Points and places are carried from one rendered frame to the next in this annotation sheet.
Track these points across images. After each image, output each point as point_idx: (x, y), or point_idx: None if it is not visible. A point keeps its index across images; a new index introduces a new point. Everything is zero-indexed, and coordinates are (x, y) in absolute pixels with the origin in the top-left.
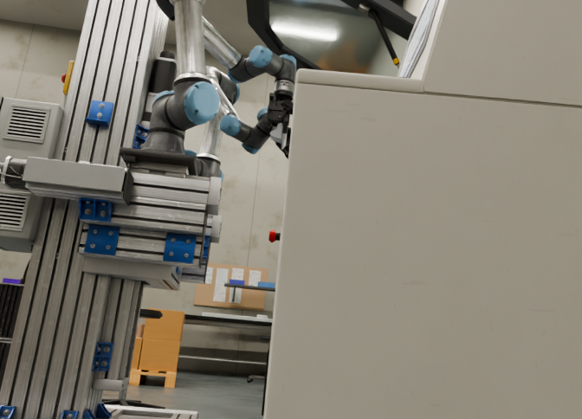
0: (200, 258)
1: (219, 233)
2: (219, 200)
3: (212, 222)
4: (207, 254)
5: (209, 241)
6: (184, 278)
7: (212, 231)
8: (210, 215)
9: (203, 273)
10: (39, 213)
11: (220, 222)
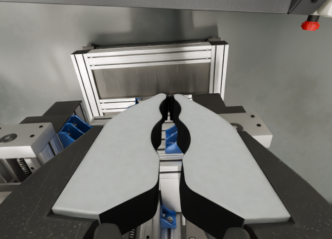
0: (220, 95)
1: (43, 126)
2: (229, 121)
3: (44, 146)
4: (68, 117)
5: (60, 129)
6: (88, 120)
7: (51, 135)
8: (31, 161)
9: (79, 106)
10: (182, 227)
11: (38, 137)
